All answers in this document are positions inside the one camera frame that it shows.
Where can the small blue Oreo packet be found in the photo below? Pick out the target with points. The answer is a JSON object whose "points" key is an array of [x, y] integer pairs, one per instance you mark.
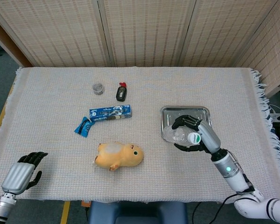
{"points": [[84, 127]]}

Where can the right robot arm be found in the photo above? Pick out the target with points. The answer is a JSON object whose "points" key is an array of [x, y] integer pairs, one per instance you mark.
{"points": [[242, 182]]}

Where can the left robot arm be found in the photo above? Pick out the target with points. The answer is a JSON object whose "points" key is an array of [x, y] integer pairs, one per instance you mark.
{"points": [[2, 207]]}

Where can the woven white tablecloth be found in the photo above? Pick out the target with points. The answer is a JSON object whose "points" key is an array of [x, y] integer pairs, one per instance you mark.
{"points": [[140, 133]]}

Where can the yellow plush duck toy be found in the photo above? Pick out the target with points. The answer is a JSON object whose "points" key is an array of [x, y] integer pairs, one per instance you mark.
{"points": [[121, 156]]}

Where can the stainless steel tray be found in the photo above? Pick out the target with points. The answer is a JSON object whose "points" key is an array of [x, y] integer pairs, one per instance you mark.
{"points": [[189, 113]]}

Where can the woven folding screen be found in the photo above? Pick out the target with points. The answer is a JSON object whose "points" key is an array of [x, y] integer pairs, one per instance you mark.
{"points": [[140, 32]]}

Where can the blue Oreo cookie box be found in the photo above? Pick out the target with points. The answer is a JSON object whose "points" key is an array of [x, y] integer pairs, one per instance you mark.
{"points": [[110, 113]]}

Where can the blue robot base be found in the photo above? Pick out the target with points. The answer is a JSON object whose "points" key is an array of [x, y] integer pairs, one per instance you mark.
{"points": [[137, 212]]}

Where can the transparent plastic water bottle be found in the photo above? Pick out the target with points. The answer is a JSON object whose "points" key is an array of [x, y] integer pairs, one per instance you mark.
{"points": [[180, 135]]}

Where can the small black red object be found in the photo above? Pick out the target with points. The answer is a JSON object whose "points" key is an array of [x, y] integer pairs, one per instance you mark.
{"points": [[121, 93]]}

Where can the small clear plastic jar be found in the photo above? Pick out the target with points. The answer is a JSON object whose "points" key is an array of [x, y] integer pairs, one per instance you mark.
{"points": [[98, 89]]}

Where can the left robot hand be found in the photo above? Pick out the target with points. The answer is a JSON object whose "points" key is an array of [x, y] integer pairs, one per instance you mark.
{"points": [[22, 173]]}

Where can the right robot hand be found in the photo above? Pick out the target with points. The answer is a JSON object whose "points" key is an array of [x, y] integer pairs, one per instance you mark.
{"points": [[200, 135]]}

